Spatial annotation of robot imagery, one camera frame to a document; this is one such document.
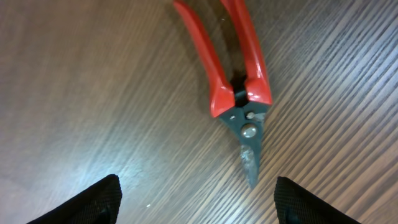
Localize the red handled pliers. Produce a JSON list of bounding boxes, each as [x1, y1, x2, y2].
[[173, 0, 272, 188]]

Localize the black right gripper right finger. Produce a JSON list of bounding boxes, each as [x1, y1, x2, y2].
[[274, 176, 360, 224]]

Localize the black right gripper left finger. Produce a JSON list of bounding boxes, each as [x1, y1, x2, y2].
[[29, 174, 123, 224]]

